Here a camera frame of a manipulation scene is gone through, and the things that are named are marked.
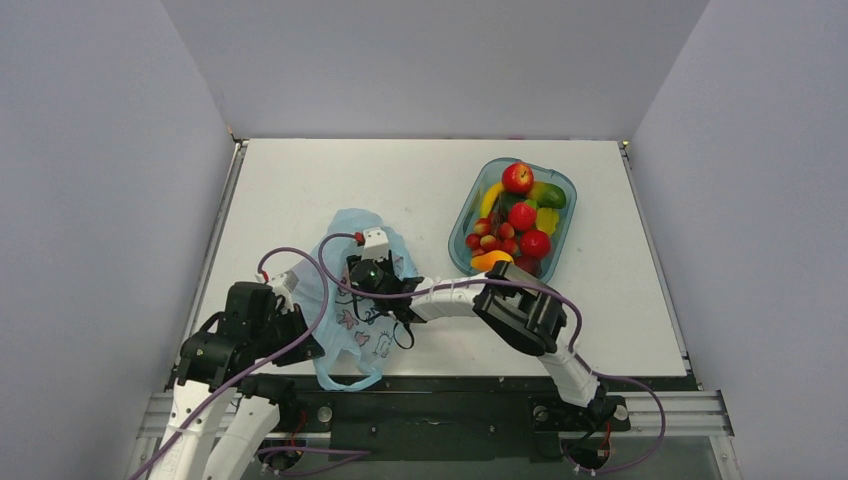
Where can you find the fake cherry bunch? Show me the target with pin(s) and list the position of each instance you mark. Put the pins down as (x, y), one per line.
(489, 235)

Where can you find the dark red fake fruit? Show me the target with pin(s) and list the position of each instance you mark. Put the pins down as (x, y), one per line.
(529, 264)

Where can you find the green orange fake mango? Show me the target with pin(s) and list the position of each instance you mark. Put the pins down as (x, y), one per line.
(547, 195)

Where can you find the red fake apple from bag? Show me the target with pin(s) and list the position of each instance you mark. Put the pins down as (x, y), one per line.
(518, 178)

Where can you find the orange yellow fake fruit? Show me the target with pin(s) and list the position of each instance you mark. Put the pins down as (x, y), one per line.
(487, 261)

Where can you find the red fake strawberry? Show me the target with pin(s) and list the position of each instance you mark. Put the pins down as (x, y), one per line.
(522, 216)

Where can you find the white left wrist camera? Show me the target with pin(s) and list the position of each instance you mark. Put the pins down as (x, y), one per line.
(283, 286)

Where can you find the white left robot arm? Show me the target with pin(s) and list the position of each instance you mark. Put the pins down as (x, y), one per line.
(223, 407)

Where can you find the light blue plastic bag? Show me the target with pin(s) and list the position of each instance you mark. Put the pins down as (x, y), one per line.
(351, 327)

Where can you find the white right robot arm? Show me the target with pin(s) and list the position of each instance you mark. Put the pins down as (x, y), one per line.
(520, 309)

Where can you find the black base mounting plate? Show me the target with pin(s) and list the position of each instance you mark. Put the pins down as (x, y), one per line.
(455, 419)

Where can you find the yellow fake starfruit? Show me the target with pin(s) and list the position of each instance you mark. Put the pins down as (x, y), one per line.
(547, 220)

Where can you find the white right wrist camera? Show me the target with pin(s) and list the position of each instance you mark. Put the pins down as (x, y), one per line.
(375, 245)

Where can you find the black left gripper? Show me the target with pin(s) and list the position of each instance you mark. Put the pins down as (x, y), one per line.
(305, 350)

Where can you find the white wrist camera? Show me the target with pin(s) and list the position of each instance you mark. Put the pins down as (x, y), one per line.
(375, 245)
(283, 286)

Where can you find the yellow fake banana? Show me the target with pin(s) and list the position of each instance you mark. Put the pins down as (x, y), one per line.
(489, 204)

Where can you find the teal plastic fruit tray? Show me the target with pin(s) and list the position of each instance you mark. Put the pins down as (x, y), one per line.
(469, 213)

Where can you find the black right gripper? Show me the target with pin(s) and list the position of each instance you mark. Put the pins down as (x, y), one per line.
(382, 307)

